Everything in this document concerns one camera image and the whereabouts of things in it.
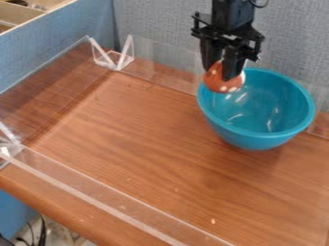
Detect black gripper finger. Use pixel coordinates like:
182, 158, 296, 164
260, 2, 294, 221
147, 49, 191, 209
221, 46, 246, 82
201, 37, 222, 70

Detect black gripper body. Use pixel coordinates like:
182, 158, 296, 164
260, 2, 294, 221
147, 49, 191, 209
191, 0, 265, 62

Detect red white-stemmed toy mushroom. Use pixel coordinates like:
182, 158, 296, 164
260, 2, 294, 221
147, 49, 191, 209
204, 61, 246, 93

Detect blue plastic bowl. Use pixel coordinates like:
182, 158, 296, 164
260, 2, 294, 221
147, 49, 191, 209
197, 67, 316, 150

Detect clear acrylic back barrier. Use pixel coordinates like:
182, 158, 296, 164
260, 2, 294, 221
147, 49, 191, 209
94, 36, 329, 137

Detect clear acrylic barrier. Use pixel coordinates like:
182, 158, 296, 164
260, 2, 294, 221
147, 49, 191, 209
0, 37, 113, 145
0, 141, 234, 246
94, 36, 329, 137

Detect clear acrylic left barrier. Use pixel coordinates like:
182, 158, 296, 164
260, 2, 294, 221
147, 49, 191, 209
0, 37, 113, 145

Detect wooden shelf unit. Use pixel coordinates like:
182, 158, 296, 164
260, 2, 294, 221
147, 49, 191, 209
0, 0, 78, 35

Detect clear acrylic front barrier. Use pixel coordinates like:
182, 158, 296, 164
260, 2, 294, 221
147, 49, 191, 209
0, 141, 234, 246

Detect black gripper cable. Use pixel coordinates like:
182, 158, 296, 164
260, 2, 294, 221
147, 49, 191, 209
249, 0, 272, 10

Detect black cables below table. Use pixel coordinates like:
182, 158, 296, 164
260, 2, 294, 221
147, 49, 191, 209
0, 214, 50, 246

